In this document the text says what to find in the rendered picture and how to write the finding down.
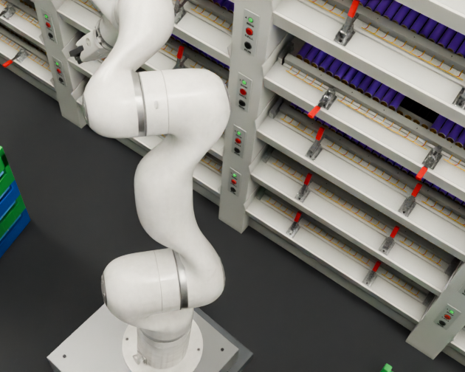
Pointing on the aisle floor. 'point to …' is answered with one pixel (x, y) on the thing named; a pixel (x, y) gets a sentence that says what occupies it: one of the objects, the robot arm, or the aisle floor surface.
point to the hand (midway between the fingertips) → (87, 54)
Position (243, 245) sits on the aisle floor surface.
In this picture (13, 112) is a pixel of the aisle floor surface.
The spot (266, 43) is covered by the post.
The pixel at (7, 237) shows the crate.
